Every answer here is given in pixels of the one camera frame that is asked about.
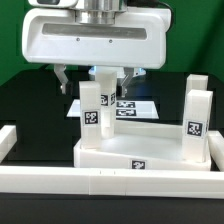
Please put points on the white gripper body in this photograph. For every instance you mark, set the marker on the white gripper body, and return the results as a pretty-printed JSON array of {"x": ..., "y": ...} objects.
[{"x": 136, "y": 39}]

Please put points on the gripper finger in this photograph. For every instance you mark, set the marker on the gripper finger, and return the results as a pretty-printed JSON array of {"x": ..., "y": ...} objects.
[
  {"x": 129, "y": 74},
  {"x": 66, "y": 85}
]

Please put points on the white desk top tray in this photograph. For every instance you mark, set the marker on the white desk top tray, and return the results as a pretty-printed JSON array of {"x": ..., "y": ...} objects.
[{"x": 139, "y": 145}]

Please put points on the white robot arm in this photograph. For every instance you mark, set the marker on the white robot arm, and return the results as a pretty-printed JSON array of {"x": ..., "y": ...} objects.
[{"x": 98, "y": 12}]

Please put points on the white U-shaped fence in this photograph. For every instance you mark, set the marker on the white U-shaped fence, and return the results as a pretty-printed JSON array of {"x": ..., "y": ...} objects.
[{"x": 97, "y": 181}]

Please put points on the white marker base plate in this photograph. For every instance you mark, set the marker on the white marker base plate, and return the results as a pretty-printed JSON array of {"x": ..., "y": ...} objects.
[{"x": 124, "y": 109}]

